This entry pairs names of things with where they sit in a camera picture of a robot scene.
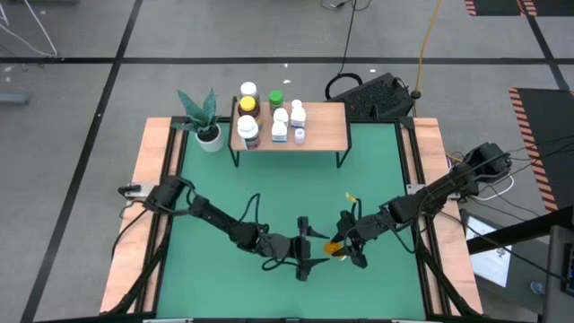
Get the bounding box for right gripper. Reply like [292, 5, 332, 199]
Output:
[331, 209, 383, 270]

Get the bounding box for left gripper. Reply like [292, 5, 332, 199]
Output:
[286, 215, 332, 283]

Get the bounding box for orange pill bottle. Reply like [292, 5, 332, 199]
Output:
[323, 240, 347, 261]

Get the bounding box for white square bottle blue label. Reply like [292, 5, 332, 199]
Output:
[270, 120, 289, 144]

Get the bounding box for white-capped bottle pale blue label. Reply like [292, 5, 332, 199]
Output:
[290, 106, 308, 130]

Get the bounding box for large white bottle purple label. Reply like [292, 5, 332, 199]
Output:
[236, 114, 262, 151]

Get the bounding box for green bottle green cap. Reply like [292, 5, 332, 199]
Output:
[268, 90, 285, 112]

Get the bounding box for amber bottle yellow cap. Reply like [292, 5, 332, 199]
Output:
[237, 95, 262, 122]

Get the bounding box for white-capped bottle green label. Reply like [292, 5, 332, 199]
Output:
[239, 81, 260, 102]

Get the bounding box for wooden table side board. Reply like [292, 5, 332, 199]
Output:
[410, 117, 484, 315]
[99, 117, 180, 314]

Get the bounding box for white screen monitor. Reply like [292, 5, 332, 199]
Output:
[465, 214, 513, 289]

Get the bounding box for white round plant pot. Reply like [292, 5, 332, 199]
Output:
[195, 124, 224, 153]

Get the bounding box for black metal beam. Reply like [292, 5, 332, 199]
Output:
[465, 205, 574, 256]

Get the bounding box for green snake plant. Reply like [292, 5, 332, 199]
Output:
[172, 87, 222, 135]

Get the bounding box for grey cabinet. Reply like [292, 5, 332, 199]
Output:
[541, 223, 574, 323]

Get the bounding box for black mat orange stripes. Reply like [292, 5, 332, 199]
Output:
[508, 87, 574, 213]
[464, 0, 574, 18]

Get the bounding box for grey floor object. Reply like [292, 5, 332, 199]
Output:
[0, 92, 31, 107]

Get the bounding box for black metal table frame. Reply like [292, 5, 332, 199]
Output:
[107, 115, 483, 323]

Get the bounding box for wooden shelf black metal frame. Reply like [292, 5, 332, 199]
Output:
[227, 96, 353, 170]

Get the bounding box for white cable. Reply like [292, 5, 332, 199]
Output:
[468, 172, 516, 202]

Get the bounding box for black hanging cable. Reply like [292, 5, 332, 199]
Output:
[320, 0, 373, 102]

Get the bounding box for yellow hanging cable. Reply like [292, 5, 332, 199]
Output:
[413, 0, 444, 98]

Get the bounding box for white floor cables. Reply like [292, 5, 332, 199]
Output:
[0, 0, 60, 59]

